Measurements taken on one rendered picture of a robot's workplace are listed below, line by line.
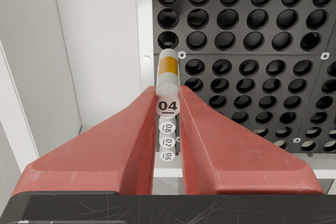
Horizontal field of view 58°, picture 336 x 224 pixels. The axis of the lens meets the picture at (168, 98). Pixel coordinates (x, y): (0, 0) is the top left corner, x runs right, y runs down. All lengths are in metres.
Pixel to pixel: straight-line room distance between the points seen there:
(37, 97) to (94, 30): 0.08
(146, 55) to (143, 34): 0.02
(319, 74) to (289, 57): 0.03
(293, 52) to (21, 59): 0.17
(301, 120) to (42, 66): 0.19
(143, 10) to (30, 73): 0.09
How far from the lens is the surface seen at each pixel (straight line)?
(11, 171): 1.83
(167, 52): 0.16
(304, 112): 0.24
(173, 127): 0.22
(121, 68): 0.28
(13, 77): 0.20
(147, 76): 0.27
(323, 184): 0.52
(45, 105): 0.24
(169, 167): 0.27
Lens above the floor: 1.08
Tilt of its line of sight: 55 degrees down
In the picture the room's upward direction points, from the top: 179 degrees counter-clockwise
